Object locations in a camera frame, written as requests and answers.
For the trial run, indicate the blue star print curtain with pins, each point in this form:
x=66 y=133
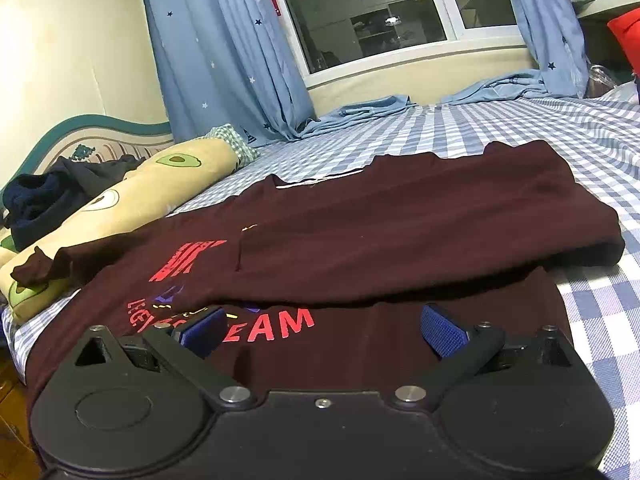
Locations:
x=215 y=50
x=545 y=25

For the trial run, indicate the blue checked bed sheet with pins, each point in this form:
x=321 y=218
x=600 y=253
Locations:
x=595 y=160

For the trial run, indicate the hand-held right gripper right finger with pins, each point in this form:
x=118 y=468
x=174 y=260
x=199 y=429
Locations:
x=444 y=331

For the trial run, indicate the teal and cream headboard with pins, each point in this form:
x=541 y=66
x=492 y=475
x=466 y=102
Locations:
x=60 y=135

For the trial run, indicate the green checked cloth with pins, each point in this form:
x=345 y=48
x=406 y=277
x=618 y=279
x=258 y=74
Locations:
x=235 y=142

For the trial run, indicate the yellow avocado print pillow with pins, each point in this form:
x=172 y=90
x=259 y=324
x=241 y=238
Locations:
x=150 y=185

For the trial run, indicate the maroon printed t-shirt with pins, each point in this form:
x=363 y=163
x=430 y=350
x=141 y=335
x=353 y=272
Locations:
x=400 y=220

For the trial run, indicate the clear plastic bag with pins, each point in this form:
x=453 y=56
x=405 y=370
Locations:
x=602 y=80

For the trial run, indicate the dark navy clothes pile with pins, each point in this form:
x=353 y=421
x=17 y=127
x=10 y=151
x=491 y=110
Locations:
x=45 y=200

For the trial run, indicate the red fabric bag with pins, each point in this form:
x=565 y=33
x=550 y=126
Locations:
x=627 y=42

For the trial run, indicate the white framed window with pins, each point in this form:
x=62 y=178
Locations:
x=370 y=5

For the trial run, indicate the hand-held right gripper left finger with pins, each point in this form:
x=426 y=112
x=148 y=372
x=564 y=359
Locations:
x=204 y=331

